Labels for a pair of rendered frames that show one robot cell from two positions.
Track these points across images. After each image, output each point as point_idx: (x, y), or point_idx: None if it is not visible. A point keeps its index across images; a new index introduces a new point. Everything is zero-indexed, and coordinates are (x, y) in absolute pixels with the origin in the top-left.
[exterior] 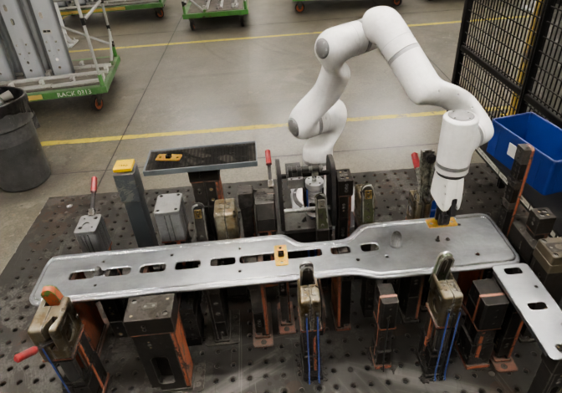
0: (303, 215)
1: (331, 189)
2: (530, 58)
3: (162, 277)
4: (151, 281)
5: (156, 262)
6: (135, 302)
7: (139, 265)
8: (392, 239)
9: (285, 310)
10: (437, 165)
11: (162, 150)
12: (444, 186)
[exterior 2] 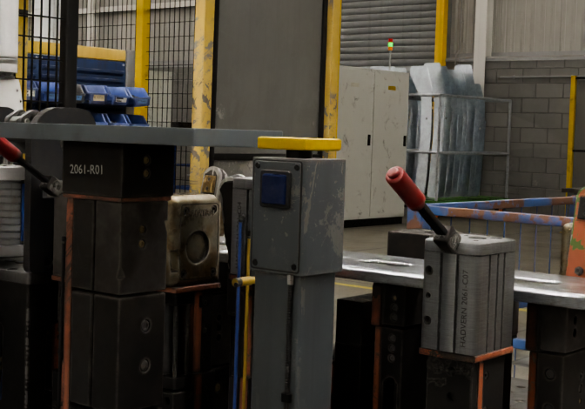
0: (21, 265)
1: (18, 164)
2: None
3: (380, 258)
4: (404, 259)
5: (370, 263)
6: None
7: (406, 266)
8: None
9: None
10: (10, 62)
11: (165, 130)
12: (16, 91)
